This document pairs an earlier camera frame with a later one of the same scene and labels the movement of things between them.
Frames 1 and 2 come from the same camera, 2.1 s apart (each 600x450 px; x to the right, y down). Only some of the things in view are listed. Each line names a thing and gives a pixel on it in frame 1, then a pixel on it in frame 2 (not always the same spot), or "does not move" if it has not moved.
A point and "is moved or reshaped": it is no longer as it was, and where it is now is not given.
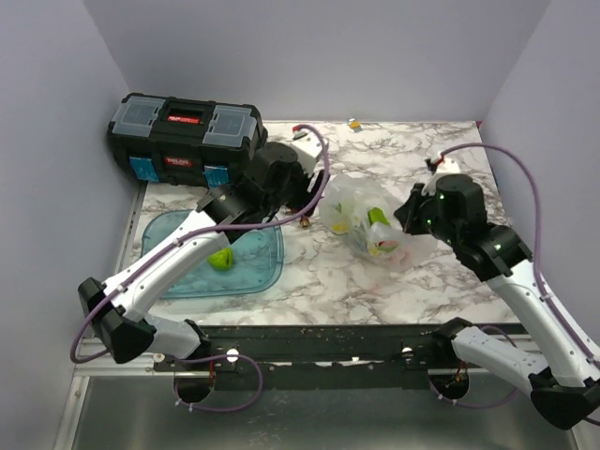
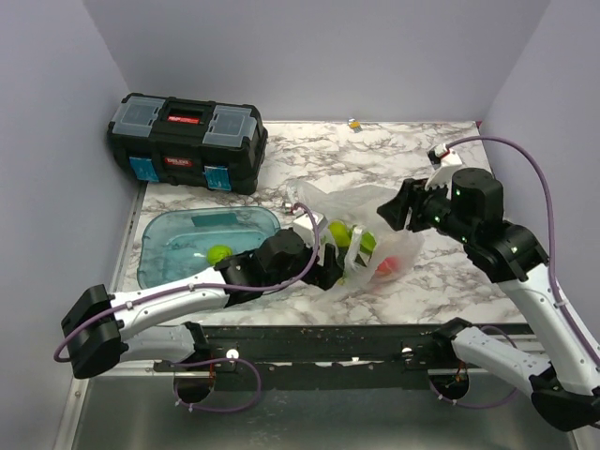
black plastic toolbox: x=180 y=141 does not move
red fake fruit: x=387 y=246 → x=389 y=264
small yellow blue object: x=355 y=125 does not move
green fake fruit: x=377 y=216 → x=340 y=233
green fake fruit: x=222 y=259 does not move
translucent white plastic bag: x=360 y=213 is moved or reshaped
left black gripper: x=307 y=197 → x=325 y=276
